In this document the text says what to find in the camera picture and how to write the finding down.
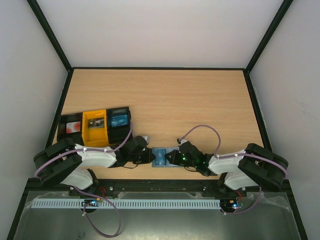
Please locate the yellow tray middle compartment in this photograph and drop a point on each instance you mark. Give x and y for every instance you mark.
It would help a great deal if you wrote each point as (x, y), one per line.
(97, 137)

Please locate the black tray right compartment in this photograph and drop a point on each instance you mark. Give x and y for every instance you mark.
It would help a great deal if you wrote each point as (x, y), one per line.
(117, 135)

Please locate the black tray left compartment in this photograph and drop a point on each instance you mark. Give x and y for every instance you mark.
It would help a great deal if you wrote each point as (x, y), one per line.
(61, 134)

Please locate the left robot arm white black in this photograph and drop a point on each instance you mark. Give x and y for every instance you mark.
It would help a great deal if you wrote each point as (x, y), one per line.
(69, 163)

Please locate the teal leather card holder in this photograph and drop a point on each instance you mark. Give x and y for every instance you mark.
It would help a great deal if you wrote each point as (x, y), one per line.
(168, 164)

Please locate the black tray compartment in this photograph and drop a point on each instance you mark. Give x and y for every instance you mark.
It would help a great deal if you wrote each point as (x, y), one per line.
(117, 135)
(61, 134)

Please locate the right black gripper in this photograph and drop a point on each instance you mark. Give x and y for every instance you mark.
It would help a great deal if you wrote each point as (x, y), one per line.
(175, 156)

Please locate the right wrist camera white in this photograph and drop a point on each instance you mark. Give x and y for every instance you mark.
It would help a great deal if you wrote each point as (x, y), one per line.
(181, 141)

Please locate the red white card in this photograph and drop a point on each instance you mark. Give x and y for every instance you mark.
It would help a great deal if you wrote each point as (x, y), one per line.
(73, 127)

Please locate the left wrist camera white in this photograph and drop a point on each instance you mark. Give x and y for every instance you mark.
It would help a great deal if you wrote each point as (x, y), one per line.
(146, 139)

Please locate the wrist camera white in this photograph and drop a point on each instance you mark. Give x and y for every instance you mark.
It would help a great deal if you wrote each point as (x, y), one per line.
(181, 141)
(146, 139)

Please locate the black VIP card in tray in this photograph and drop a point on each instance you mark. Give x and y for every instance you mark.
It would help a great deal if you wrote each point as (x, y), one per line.
(95, 123)

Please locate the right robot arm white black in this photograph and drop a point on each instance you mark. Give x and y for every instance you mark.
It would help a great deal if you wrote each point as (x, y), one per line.
(249, 167)

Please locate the blue VIP card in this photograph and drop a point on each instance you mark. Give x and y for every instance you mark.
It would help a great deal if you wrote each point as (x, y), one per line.
(159, 160)

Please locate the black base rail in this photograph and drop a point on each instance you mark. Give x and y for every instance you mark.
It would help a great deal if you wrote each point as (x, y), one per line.
(112, 187)

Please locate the black aluminium frame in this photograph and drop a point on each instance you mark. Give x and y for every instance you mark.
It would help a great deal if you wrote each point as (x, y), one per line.
(281, 12)

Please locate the blue card in tray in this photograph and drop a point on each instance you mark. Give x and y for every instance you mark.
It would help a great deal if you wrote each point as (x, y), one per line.
(119, 120)

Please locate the light blue slotted cable duct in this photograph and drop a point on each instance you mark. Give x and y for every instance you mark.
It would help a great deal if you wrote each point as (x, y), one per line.
(171, 204)

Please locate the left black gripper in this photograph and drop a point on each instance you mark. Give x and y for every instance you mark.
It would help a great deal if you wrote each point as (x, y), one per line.
(149, 154)

